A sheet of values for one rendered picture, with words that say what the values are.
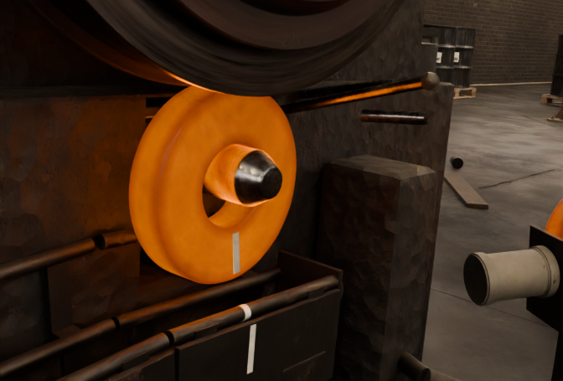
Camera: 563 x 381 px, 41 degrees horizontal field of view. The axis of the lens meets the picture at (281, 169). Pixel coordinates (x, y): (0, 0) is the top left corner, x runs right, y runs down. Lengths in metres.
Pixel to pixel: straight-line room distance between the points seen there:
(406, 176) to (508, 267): 0.20
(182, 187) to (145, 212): 0.03
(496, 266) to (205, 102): 0.44
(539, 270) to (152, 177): 0.50
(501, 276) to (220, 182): 0.41
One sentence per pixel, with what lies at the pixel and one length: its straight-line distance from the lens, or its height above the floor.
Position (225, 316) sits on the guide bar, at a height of 0.71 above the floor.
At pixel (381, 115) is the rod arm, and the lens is 0.58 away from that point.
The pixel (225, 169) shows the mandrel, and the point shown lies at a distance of 0.55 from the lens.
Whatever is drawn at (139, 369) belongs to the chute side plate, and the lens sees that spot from 0.52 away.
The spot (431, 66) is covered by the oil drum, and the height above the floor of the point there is 0.78.
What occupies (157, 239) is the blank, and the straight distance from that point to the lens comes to 0.54.
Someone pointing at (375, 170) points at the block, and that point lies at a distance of 0.74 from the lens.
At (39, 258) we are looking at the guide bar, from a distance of 0.56.
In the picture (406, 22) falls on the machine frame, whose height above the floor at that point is 0.95.
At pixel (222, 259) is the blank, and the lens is 0.59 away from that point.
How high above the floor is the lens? 0.94
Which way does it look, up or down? 11 degrees down
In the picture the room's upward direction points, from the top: 4 degrees clockwise
